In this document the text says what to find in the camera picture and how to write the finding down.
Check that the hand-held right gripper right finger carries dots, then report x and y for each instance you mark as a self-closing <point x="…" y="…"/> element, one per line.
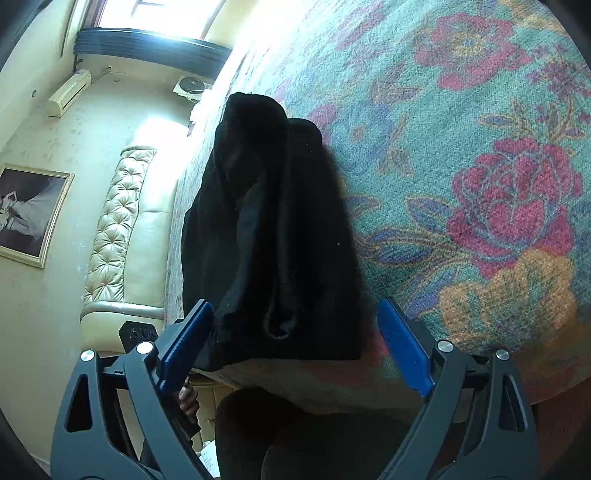
<point x="406" y="346"/>

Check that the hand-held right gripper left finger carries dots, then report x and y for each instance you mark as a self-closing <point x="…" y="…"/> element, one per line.
<point x="184" y="346"/>

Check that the black studded pants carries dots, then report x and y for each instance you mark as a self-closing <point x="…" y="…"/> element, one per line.
<point x="277" y="230"/>

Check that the person's left hand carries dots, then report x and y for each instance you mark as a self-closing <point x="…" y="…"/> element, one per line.
<point x="187" y="399"/>

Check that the cream tufted leather headboard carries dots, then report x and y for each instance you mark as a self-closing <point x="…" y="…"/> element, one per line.
<point x="115" y="230"/>

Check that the person's dark trouser leg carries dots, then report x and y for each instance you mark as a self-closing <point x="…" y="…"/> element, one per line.
<point x="300" y="438"/>

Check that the floral bedspread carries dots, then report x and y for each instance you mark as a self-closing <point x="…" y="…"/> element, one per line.
<point x="461" y="115"/>

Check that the white air conditioner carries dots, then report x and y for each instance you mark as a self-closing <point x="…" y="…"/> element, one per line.
<point x="69" y="92"/>

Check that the white fan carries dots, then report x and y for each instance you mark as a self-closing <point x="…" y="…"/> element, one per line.
<point x="191" y="87"/>

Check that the dark blue curtain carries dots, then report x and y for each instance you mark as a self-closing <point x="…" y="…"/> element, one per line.
<point x="152" y="50"/>

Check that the bright window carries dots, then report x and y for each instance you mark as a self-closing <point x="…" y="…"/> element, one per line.
<point x="157" y="18"/>

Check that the gold-framed wall picture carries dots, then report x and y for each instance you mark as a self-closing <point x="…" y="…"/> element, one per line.
<point x="27" y="212"/>

